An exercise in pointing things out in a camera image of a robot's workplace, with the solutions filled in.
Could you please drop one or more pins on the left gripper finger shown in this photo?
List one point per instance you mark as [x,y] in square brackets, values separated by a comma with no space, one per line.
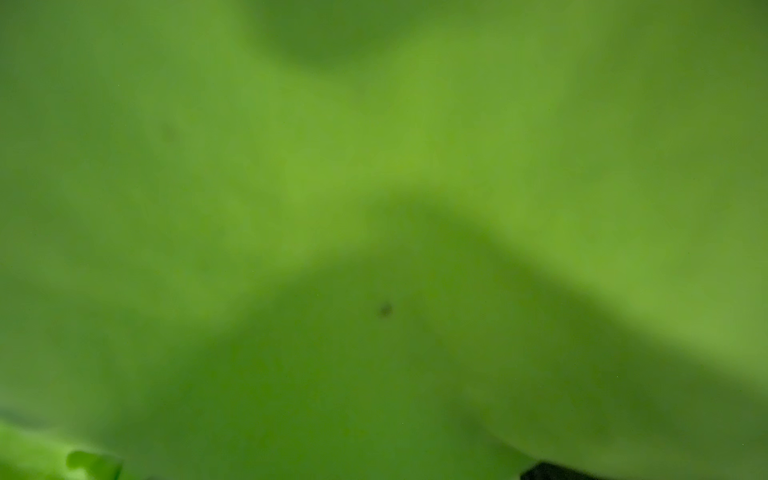
[548,471]

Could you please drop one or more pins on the lime green shorts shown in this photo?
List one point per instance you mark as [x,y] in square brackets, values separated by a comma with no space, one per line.
[388,239]

